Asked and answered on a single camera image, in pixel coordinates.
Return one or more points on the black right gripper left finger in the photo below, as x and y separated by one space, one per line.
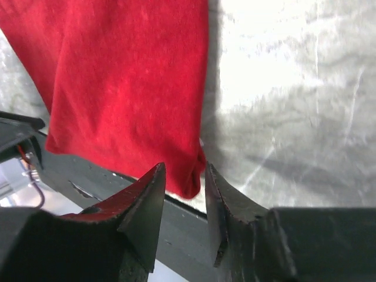
113 240

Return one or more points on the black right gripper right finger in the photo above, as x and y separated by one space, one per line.
251 243

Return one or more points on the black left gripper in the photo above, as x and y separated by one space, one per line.
18 136

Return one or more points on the red t shirt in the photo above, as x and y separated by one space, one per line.
123 81

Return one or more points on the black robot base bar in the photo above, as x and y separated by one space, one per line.
183 249

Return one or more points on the aluminium frame rail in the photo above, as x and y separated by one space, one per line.
15 189

